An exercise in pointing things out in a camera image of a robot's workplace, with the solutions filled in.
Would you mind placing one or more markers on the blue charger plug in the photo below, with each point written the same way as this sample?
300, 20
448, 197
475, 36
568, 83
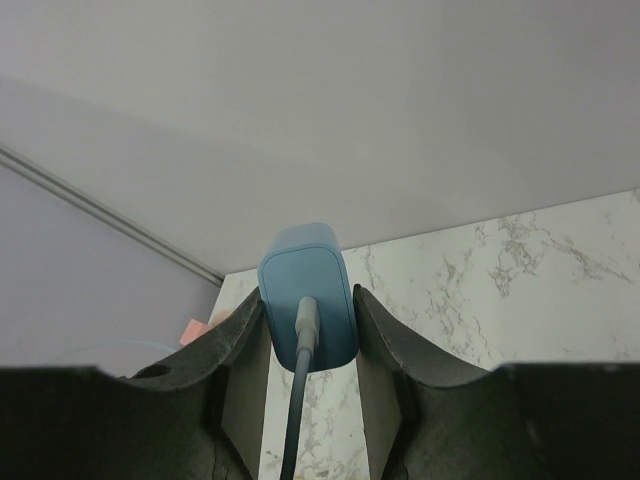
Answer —
304, 285

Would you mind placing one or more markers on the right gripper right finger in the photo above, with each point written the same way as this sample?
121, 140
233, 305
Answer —
427, 414

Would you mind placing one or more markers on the pink cube power socket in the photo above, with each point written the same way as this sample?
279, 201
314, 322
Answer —
196, 329

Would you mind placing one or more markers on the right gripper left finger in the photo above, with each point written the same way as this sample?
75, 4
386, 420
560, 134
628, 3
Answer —
199, 413

